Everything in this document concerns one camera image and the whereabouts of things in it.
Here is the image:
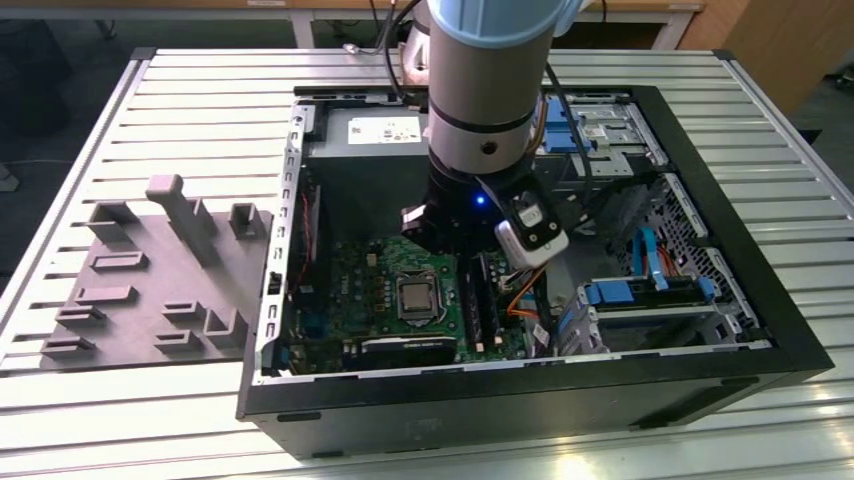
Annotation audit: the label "silver CPU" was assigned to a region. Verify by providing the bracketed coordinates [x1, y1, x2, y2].
[398, 280, 439, 315]

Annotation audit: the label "grey power supply unit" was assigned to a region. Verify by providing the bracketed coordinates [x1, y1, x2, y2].
[303, 107, 432, 236]

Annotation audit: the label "green motherboard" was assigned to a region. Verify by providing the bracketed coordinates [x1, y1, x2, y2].
[285, 234, 528, 374]

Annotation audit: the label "blue plastic drive latch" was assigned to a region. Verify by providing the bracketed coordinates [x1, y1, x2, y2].
[543, 97, 592, 154]

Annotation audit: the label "metal drive cage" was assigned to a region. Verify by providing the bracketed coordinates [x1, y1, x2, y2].
[536, 97, 668, 211]

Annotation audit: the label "black graphics card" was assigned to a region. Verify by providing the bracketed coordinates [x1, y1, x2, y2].
[343, 335, 459, 371]

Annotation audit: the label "blue disk carrier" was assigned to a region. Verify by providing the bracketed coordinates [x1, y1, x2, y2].
[576, 274, 722, 321]

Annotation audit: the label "black open PC case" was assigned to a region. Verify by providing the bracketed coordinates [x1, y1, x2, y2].
[233, 83, 843, 459]

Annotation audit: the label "grey parts rack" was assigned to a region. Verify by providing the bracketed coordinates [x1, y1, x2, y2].
[39, 174, 275, 372]

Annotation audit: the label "wooden cabinet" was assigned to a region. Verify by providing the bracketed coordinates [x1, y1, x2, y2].
[676, 0, 854, 116]

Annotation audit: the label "black wrist camera block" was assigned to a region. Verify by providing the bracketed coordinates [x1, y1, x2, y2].
[399, 204, 439, 237]

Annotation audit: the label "orange wires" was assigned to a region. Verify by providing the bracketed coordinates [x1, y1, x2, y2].
[504, 269, 555, 320]

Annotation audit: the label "red black twisted wire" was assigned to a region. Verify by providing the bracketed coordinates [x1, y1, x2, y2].
[297, 192, 316, 286]

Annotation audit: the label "black cable bundle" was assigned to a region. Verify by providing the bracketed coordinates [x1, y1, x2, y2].
[499, 179, 659, 296]

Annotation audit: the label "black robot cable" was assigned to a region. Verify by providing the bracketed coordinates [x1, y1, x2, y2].
[543, 62, 602, 226]

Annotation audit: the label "blue flat data cable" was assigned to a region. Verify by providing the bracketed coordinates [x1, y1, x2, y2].
[631, 227, 672, 292]

